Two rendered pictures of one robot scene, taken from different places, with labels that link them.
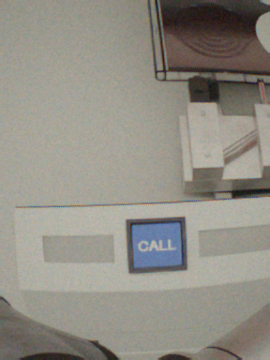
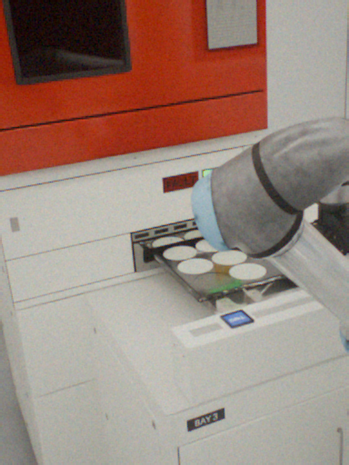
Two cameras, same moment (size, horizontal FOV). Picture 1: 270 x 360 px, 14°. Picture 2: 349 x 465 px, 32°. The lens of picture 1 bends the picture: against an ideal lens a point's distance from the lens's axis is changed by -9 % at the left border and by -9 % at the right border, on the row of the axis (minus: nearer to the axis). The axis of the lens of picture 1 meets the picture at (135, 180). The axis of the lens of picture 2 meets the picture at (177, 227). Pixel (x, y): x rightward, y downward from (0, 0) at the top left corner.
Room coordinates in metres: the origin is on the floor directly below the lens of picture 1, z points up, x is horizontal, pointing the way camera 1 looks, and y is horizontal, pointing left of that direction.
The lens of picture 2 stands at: (-0.60, 0.47, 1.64)
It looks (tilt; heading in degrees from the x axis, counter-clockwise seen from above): 22 degrees down; 341
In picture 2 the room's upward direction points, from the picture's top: 4 degrees counter-clockwise
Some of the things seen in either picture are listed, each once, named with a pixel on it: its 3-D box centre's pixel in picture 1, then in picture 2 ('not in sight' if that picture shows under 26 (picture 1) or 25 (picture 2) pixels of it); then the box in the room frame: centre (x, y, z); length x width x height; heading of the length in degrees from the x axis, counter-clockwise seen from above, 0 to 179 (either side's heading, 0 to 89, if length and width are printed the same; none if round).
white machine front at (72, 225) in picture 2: not in sight; (142, 214); (1.04, 0.00, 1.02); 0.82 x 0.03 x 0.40; 93
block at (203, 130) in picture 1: (204, 140); (230, 310); (0.60, -0.07, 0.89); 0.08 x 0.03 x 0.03; 3
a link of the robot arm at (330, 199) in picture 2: not in sight; (334, 192); (0.48, -0.28, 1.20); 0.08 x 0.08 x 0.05
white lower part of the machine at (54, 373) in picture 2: not in sight; (125, 339); (1.38, 0.02, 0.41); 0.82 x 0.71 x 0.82; 93
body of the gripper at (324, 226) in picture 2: not in sight; (332, 224); (0.48, -0.28, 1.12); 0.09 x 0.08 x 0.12; 3
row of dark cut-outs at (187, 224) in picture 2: not in sight; (198, 222); (1.04, -0.18, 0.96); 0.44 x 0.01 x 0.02; 93
